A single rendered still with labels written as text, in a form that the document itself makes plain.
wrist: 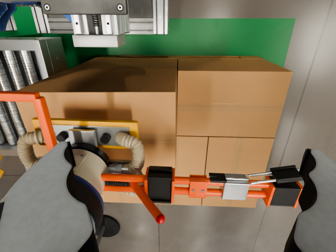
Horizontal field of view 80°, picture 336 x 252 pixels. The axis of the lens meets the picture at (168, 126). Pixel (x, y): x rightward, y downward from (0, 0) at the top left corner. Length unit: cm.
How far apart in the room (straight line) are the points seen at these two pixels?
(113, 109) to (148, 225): 213
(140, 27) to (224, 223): 225
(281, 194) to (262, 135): 72
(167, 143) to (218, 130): 52
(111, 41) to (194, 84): 59
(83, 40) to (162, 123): 38
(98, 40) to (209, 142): 88
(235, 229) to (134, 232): 125
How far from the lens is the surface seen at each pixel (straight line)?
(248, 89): 120
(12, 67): 142
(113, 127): 66
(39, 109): 58
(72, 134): 69
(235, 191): 63
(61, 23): 159
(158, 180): 58
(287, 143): 216
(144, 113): 76
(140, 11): 144
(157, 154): 84
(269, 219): 280
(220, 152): 134
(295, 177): 64
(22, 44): 129
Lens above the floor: 163
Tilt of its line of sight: 63 degrees down
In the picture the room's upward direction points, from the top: 174 degrees counter-clockwise
